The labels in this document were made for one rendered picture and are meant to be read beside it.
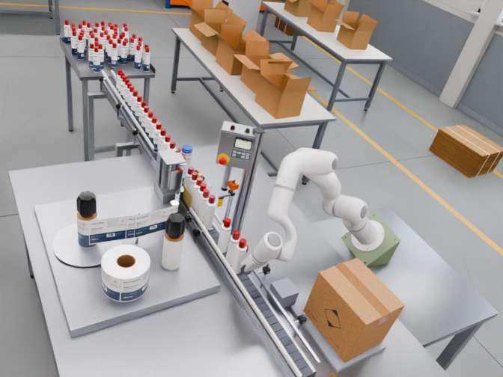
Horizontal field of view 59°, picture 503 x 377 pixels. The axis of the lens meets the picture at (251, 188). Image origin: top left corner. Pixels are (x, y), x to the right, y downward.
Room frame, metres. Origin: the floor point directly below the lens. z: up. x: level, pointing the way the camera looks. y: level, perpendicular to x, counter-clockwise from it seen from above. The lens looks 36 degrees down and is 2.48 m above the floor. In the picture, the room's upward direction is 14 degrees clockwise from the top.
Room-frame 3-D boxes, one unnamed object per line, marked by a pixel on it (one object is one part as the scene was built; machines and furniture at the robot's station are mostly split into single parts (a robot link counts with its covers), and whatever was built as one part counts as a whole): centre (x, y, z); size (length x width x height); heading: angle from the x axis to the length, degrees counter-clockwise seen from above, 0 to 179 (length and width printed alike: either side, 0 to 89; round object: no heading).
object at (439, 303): (1.85, -0.81, 0.81); 0.90 x 0.90 x 0.04; 35
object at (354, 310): (1.38, -0.56, 0.99); 0.30 x 0.24 x 0.27; 41
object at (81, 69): (3.63, 1.49, 0.46); 0.72 x 0.62 x 0.93; 38
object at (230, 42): (4.33, 0.45, 0.97); 0.45 x 0.44 x 0.37; 128
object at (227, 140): (1.85, 0.12, 1.38); 0.17 x 0.10 x 0.19; 93
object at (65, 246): (1.48, 0.70, 0.89); 0.31 x 0.31 x 0.01
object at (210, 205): (1.81, 0.18, 0.98); 0.05 x 0.05 x 0.20
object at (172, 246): (1.48, 0.29, 1.03); 0.09 x 0.09 x 0.30
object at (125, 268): (1.30, 0.45, 0.95); 0.20 x 0.20 x 0.14
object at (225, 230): (1.65, 0.07, 0.98); 0.05 x 0.05 x 0.20
